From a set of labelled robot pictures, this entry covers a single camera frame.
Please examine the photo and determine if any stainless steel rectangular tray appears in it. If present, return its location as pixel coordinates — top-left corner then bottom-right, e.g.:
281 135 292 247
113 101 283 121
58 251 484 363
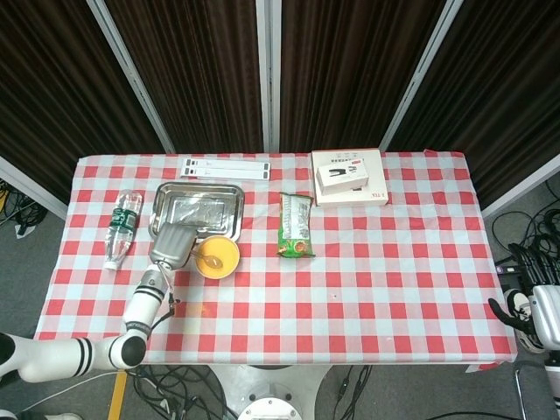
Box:
148 181 247 244

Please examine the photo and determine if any black power strip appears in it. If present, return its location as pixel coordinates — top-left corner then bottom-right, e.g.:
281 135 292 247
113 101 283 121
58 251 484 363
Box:
493 258 527 276

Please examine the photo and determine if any clear plastic water bottle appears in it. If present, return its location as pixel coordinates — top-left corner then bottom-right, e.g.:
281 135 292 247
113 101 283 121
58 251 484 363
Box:
103 189 145 270

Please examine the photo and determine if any large flat white box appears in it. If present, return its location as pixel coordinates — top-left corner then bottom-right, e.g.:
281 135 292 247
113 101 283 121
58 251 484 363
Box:
311 149 390 207

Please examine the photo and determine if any dark brown partition panel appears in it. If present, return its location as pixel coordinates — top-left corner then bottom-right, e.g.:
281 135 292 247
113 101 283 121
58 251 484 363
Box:
391 0 560 203
279 0 448 154
103 0 265 155
0 0 166 205

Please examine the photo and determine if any yellow floor tape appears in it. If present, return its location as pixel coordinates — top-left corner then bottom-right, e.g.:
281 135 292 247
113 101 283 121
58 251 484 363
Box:
106 369 129 420

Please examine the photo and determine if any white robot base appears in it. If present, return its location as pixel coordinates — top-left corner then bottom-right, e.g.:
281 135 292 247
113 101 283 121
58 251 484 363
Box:
208 364 334 420

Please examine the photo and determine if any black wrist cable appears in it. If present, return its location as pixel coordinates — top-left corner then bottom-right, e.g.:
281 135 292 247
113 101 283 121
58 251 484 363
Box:
150 279 182 330

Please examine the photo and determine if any white partition post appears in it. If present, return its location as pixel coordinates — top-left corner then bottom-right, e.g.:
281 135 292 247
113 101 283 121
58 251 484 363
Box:
378 0 464 153
0 156 70 221
255 0 283 154
479 153 560 221
86 0 177 155

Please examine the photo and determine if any long flat white box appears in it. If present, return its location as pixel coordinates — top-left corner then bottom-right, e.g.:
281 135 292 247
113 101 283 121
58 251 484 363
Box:
180 157 273 171
179 167 272 181

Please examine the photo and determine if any red white checkered tablecloth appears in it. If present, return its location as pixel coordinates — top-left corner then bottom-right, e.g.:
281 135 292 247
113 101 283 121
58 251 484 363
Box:
33 150 520 374

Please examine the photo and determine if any green snack bag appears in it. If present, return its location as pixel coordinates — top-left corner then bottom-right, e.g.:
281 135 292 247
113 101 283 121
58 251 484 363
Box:
276 191 317 260

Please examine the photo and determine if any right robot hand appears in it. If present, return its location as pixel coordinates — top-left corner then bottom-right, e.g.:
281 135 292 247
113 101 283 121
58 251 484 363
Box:
487 242 560 352

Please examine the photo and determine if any small white stapler box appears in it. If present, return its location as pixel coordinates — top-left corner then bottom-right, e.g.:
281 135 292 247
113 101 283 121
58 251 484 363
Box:
315 164 370 197

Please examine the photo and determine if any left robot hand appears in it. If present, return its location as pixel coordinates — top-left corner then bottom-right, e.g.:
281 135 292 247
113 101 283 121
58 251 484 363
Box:
150 220 201 270

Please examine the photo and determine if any beige bowl of orange powder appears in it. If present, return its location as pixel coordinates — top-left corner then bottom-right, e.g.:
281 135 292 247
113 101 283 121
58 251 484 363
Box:
192 234 242 280

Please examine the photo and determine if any grey metal chair leg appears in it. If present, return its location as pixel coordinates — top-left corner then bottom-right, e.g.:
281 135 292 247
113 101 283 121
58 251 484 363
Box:
512 366 528 420

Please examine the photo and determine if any black floor cable bundle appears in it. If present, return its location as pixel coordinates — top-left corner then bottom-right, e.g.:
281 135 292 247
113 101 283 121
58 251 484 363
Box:
129 364 240 420
0 178 50 238
490 178 560 266

